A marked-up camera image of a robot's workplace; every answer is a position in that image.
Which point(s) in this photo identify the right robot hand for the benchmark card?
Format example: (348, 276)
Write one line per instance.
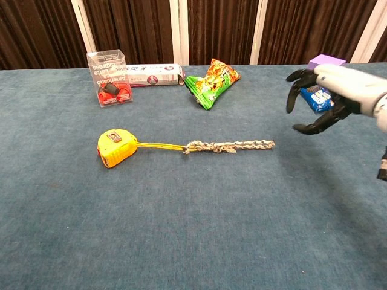
(341, 80)

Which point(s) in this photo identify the yellow tape measure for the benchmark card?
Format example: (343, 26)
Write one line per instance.
(118, 148)

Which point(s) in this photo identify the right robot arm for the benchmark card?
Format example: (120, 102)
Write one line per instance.
(381, 119)

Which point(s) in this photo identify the purple cube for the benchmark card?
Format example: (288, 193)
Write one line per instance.
(326, 59)

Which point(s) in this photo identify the blue cookie packet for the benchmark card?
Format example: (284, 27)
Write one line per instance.
(317, 101)

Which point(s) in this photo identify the dark brown curtain panel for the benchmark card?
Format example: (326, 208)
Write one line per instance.
(130, 27)
(381, 49)
(311, 27)
(36, 33)
(220, 27)

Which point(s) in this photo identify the green snack bag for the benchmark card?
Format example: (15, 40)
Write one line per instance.
(208, 87)

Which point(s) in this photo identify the white toothpaste box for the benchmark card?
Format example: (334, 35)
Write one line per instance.
(151, 75)

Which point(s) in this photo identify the blue felt table cover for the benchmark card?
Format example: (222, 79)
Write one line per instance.
(181, 211)

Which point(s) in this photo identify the black coffee capsule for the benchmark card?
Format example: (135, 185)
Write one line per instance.
(111, 89)

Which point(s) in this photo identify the clear plastic capsule box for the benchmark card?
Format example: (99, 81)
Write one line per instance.
(106, 71)

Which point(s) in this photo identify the white frame post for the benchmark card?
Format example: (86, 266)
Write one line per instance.
(180, 30)
(370, 30)
(258, 30)
(83, 27)

